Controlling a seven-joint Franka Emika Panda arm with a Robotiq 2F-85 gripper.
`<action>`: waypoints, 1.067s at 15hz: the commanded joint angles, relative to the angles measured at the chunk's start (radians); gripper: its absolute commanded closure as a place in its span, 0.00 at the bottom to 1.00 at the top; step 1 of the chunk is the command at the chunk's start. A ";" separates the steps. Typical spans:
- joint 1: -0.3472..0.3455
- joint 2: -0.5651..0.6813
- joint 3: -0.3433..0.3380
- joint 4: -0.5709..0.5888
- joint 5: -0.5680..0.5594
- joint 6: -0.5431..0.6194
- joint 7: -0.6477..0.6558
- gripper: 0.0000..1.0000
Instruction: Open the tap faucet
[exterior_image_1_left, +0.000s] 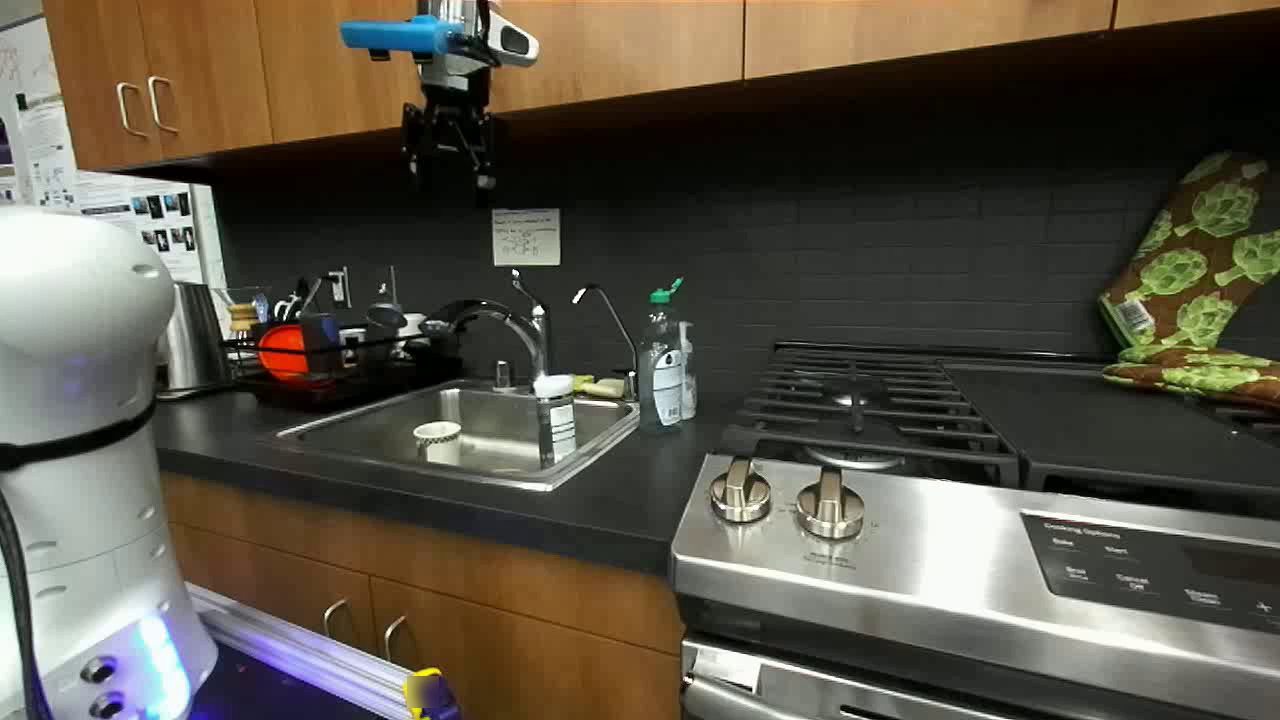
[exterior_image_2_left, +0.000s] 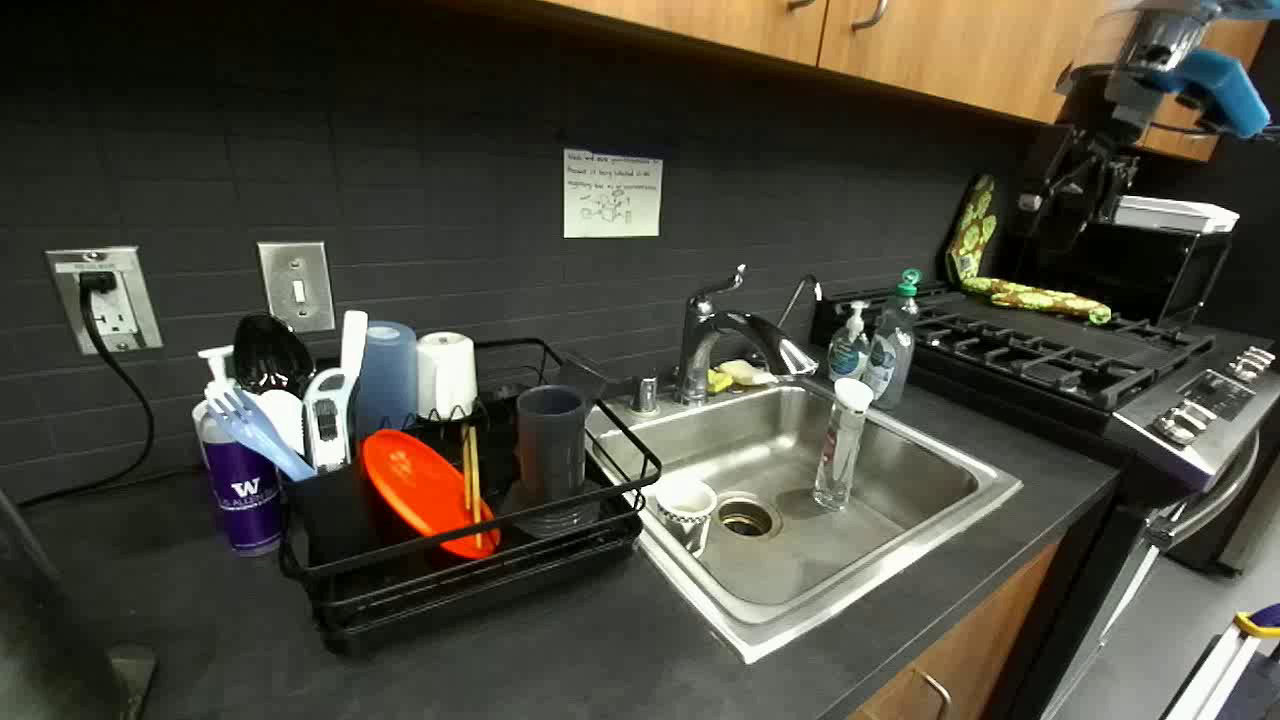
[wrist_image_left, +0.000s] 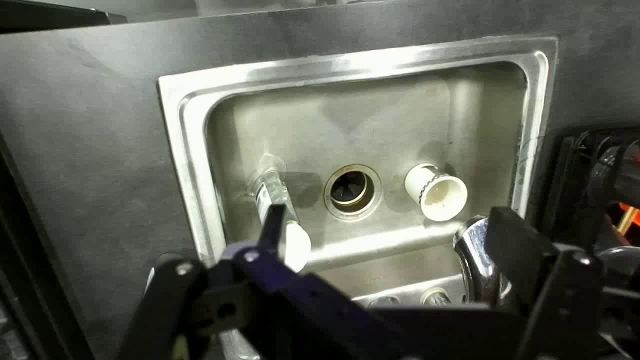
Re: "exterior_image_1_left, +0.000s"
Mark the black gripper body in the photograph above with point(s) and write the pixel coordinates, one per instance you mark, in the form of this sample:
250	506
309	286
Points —
449	125

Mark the chrome tap faucet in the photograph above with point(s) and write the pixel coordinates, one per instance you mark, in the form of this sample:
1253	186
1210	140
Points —
525	325

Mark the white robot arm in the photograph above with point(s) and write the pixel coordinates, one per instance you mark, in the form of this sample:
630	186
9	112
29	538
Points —
97	612

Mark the black dish rack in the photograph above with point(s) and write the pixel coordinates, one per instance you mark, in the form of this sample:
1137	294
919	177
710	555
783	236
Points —
350	362

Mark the orange plate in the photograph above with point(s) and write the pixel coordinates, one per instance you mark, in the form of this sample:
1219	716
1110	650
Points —
284	355

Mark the clear plastic bottle in sink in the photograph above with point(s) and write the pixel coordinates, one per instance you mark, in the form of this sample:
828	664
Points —
553	392

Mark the yellow sponge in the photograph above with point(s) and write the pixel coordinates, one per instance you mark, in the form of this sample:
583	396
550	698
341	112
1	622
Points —
599	390

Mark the stainless steel sink basin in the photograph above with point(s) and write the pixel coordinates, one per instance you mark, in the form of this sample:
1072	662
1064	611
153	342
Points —
469	432

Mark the soap bottle green cap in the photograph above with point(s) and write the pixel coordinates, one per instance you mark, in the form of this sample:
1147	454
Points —
667	362

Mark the upper wooden cabinets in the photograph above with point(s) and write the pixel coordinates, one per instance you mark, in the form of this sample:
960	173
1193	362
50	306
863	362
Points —
153	83

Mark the wooden cabinets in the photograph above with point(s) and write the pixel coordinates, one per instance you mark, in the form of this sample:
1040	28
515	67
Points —
516	635
153	83

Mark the left stove knob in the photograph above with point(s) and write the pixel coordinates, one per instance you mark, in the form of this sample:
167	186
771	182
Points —
740	494

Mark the stove knob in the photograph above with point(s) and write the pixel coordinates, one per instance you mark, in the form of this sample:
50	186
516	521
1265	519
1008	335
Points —
740	494
828	509

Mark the lower wooden cabinets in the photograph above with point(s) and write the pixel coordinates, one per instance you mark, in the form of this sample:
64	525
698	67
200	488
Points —
516	635

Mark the right stove knob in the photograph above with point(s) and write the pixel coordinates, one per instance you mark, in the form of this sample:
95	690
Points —
828	509

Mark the stainless gas stove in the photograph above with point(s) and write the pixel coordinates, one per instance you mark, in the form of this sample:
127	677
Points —
1037	547

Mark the green patterned oven mitt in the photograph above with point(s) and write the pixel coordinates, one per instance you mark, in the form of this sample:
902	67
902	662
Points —
1206	254

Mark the white paper note on wall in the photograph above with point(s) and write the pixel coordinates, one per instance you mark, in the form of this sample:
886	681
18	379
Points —
525	236

